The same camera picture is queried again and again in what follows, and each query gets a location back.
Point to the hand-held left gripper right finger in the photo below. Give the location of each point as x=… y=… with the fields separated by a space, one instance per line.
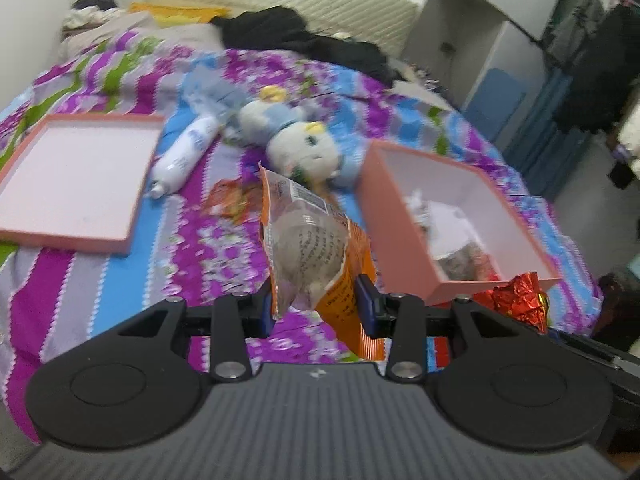
x=367 y=310

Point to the blue grey plastic bag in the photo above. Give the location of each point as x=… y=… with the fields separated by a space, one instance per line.
x=210 y=92

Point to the beige duvet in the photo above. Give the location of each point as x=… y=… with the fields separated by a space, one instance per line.
x=140 y=35

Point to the orange packet with grey cake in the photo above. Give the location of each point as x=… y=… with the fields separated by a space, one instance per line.
x=310 y=250

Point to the blue curtain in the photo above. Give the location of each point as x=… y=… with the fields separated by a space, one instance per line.
x=545 y=135

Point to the black coat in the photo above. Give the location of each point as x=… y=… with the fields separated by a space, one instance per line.
x=600 y=75

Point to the black red bag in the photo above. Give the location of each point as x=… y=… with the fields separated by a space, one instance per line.
x=620 y=310

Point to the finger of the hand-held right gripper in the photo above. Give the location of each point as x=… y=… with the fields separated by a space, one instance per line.
x=585 y=350

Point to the white red snack packet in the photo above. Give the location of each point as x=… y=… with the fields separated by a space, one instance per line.
x=417 y=210

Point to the clear packet grey snack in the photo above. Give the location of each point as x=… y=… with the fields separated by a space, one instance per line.
x=457 y=262

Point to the cream quilted headboard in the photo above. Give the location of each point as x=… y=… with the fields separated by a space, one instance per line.
x=325 y=5

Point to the pink cardboard box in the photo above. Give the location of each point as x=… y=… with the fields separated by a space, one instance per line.
x=395 y=220

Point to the pink box lid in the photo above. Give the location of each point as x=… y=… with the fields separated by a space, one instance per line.
x=75 y=185

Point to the white blue plush toy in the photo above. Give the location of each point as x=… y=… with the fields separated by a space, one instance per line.
x=305 y=150

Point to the white spray bottle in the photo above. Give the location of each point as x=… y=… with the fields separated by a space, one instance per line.
x=185 y=155

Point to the yellow pillow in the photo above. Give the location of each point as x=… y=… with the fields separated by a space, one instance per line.
x=180 y=14

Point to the black clothing pile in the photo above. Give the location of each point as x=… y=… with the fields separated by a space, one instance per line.
x=300 y=40

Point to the pile of clothes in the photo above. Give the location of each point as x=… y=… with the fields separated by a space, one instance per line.
x=95 y=7

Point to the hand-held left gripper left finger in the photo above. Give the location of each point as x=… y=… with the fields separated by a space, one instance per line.
x=232 y=330

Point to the brown red snack packet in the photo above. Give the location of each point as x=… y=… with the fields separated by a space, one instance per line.
x=232 y=200

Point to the red foil snack packet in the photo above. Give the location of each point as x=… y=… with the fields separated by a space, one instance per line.
x=520 y=300

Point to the grey wardrobe cabinet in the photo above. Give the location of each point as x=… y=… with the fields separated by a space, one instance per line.
x=480 y=10

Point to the blue board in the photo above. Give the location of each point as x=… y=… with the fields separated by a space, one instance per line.
x=495 y=105

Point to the grey striped jacket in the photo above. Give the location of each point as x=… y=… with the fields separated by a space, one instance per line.
x=575 y=30

